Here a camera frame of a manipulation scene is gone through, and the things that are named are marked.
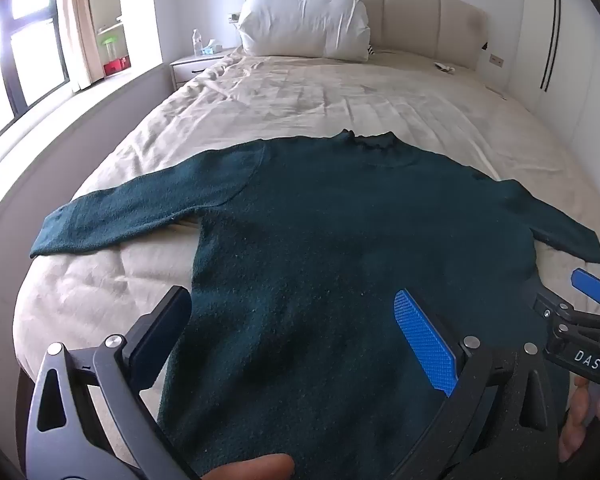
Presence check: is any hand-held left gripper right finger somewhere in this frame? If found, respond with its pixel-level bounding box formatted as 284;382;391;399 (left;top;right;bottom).
393;288;564;480

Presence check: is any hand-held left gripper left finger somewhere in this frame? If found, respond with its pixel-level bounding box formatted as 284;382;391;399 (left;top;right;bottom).
25;285;202;480

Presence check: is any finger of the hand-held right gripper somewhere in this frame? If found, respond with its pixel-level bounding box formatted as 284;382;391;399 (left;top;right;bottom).
532;284;600;335
570;268;600;319

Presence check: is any dark green sweater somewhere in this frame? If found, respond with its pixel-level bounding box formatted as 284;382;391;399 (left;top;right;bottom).
30;130;600;480

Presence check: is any person's right hand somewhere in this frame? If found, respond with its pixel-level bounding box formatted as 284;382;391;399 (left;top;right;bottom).
557;377;600;463

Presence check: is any person's left hand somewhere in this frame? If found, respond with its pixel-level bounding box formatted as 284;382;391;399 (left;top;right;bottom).
200;453;296;480

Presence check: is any white window ledge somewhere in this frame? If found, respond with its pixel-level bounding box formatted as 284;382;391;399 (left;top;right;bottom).
0;60;175;233

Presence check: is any bed with beige sheet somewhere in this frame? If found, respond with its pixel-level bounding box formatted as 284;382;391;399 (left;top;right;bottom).
12;46;600;466

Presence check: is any white nightstand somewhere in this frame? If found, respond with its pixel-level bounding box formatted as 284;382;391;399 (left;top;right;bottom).
169;48;237;92

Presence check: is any green topped container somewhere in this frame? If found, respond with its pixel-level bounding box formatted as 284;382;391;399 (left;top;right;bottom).
100;35;122;63

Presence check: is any beige padded headboard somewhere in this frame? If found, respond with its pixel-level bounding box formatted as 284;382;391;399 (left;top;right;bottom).
245;0;490;72

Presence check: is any beige curtain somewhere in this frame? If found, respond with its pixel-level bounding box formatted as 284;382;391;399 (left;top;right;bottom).
60;0;104;94

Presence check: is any dark framed window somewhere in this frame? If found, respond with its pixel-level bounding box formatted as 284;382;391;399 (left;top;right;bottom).
0;0;72;128

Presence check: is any white shelf unit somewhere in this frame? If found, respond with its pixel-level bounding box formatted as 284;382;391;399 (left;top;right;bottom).
87;0;132;82

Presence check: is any white pillow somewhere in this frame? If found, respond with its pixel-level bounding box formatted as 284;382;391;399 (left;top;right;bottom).
237;0;372;63

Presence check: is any long wardrobe door handle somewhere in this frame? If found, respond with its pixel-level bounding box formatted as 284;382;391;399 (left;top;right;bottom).
540;0;562;92

